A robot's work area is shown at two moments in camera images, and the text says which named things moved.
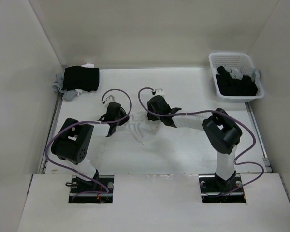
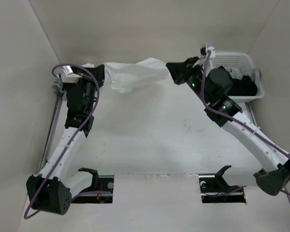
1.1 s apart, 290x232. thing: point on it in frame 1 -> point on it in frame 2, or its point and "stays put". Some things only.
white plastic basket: [240, 61] stays put
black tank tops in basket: [229, 86] stays put
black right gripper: [150, 118] -> [180, 71]
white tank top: [141, 126] -> [127, 77]
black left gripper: [123, 121] -> [87, 77]
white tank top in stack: [88, 65] stays put
